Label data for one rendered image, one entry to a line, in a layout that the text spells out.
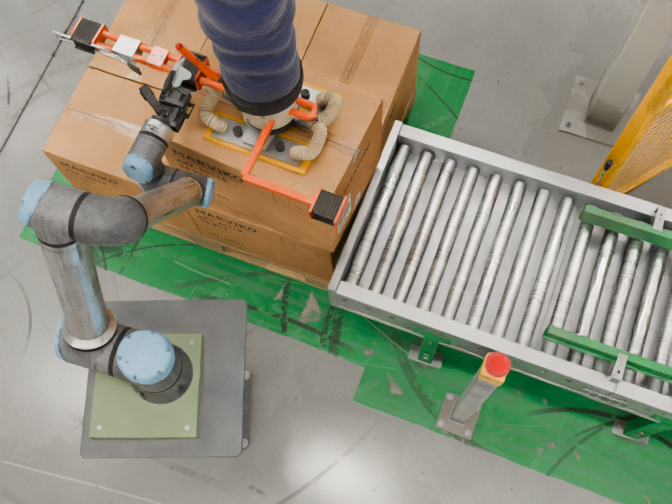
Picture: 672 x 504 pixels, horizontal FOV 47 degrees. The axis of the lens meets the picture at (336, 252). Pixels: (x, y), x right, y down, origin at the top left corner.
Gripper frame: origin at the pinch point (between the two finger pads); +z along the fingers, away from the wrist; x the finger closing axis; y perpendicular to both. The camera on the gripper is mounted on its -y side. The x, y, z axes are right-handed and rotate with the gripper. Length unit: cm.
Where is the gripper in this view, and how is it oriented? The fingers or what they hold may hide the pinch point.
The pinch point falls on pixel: (183, 67)
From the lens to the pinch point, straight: 240.4
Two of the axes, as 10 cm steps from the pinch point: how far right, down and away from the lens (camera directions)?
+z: 3.6, -8.8, 3.0
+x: -0.4, -3.4, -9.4
